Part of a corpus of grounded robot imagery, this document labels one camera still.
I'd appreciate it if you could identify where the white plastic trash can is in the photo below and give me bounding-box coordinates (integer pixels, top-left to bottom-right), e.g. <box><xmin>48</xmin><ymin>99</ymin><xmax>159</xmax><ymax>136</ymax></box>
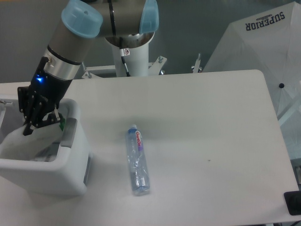
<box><xmin>0</xmin><ymin>95</ymin><xmax>92</xmax><ymax>196</ymax></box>

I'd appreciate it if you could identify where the white plastic bag green tag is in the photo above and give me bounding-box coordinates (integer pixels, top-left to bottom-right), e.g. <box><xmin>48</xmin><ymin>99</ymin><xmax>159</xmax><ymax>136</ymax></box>
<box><xmin>0</xmin><ymin>123</ymin><xmax>63</xmax><ymax>161</ymax></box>

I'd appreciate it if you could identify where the paper sheet in bin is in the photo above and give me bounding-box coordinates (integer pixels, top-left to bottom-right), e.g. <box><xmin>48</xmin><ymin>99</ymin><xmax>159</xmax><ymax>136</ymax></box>
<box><xmin>33</xmin><ymin>143</ymin><xmax>59</xmax><ymax>162</ymax></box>

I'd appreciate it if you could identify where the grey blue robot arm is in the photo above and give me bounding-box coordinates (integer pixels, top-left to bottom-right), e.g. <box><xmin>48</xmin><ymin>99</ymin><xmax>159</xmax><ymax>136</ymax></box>
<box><xmin>17</xmin><ymin>0</ymin><xmax>159</xmax><ymax>136</ymax></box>

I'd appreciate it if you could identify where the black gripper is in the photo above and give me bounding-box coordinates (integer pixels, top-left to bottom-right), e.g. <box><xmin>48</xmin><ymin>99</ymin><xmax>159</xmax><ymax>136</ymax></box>
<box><xmin>17</xmin><ymin>56</ymin><xmax>71</xmax><ymax>136</ymax></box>

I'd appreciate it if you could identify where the black device at edge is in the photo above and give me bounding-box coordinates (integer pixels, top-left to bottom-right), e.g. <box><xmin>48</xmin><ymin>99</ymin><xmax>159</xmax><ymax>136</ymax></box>
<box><xmin>284</xmin><ymin>191</ymin><xmax>301</xmax><ymax>216</ymax></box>

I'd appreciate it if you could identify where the white Superior umbrella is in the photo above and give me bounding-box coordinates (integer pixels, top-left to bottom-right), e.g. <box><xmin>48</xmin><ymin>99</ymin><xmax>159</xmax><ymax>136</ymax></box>
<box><xmin>204</xmin><ymin>2</ymin><xmax>301</xmax><ymax>160</ymax></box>

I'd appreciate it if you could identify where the clear plastic water bottle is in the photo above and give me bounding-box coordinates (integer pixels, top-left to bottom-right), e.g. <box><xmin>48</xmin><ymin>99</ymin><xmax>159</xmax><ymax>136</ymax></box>
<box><xmin>126</xmin><ymin>124</ymin><xmax>150</xmax><ymax>196</ymax></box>

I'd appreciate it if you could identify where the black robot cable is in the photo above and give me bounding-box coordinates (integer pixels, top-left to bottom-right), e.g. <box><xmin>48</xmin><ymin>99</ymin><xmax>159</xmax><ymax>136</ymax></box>
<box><xmin>119</xmin><ymin>37</ymin><xmax>131</xmax><ymax>77</ymax></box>

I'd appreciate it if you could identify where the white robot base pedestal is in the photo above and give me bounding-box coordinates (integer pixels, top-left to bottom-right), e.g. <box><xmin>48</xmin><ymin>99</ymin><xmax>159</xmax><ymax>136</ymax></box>
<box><xmin>109</xmin><ymin>33</ymin><xmax>152</xmax><ymax>77</ymax></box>

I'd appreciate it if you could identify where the white metal mounting bracket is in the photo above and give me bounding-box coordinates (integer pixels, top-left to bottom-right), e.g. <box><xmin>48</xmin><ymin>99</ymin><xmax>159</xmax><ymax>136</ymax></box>
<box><xmin>81</xmin><ymin>56</ymin><xmax>167</xmax><ymax>79</ymax></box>

